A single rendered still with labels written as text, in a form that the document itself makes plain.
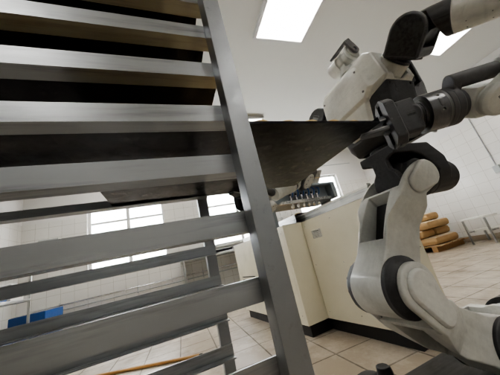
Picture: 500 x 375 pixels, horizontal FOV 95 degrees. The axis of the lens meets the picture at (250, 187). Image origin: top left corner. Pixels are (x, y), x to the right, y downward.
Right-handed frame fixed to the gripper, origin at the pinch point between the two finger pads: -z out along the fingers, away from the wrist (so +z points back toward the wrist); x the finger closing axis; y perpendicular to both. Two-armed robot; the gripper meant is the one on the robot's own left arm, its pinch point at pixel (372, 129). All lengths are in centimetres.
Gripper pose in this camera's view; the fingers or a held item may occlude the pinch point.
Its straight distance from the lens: 63.9
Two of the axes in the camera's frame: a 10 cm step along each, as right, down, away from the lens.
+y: -2.1, -2.4, -9.5
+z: 9.5, -2.7, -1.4
